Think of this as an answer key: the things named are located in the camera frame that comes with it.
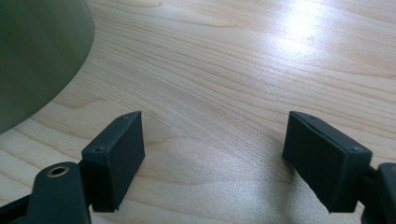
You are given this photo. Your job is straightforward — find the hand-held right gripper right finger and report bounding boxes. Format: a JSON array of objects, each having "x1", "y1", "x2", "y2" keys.
[{"x1": 281, "y1": 110, "x2": 374, "y2": 214}]

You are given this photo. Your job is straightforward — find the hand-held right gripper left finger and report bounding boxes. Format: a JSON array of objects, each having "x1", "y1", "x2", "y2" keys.
[{"x1": 80, "y1": 110, "x2": 147, "y2": 214}]

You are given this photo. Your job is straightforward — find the green round container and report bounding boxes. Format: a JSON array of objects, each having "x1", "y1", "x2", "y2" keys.
[{"x1": 0, "y1": 0, "x2": 96, "y2": 135}]

